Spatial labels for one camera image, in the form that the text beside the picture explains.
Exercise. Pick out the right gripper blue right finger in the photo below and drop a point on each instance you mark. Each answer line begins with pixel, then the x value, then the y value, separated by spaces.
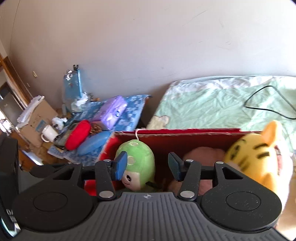
pixel 177 166

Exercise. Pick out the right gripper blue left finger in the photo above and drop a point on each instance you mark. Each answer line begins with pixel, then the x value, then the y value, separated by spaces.
pixel 118 166

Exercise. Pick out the green mushroom plush toy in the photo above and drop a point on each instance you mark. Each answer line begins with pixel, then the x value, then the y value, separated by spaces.
pixel 140 168

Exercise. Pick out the red cardboard box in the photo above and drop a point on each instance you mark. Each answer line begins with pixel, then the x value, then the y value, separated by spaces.
pixel 162 142

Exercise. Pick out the pink plush toy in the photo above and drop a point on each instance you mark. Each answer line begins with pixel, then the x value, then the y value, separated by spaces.
pixel 199 171

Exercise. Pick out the blue oval case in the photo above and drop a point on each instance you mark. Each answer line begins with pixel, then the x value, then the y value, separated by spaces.
pixel 92 143

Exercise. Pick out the white mug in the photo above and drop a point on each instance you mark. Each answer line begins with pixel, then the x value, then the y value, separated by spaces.
pixel 49 134

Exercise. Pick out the red oval case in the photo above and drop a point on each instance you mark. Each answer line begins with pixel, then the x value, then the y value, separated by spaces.
pixel 78 135

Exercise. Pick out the purple tissue pack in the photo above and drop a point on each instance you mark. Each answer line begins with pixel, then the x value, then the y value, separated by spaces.
pixel 111 111

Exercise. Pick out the blue floral cloth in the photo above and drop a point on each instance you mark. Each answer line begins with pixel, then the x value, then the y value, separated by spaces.
pixel 127 122

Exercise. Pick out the blue foil bag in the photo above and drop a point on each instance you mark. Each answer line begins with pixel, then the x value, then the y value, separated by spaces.
pixel 74 96

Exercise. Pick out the yellow tiger plush toy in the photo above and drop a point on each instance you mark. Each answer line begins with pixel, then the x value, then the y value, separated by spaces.
pixel 264 157

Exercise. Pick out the green cartoon bed sheet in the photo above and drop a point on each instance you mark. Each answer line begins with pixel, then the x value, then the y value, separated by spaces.
pixel 244 102

